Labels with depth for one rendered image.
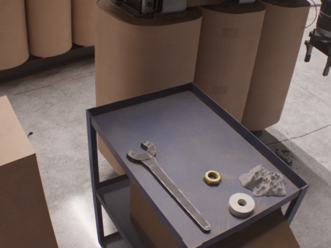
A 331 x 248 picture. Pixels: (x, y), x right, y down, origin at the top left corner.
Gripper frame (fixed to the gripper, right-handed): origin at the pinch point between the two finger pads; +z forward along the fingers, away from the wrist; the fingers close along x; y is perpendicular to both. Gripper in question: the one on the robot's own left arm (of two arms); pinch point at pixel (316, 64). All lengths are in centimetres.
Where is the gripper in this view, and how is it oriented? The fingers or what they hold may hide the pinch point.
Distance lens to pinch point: 176.2
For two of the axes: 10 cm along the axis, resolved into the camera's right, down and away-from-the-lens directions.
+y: 9.0, -2.0, 3.9
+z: -0.9, 7.8, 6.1
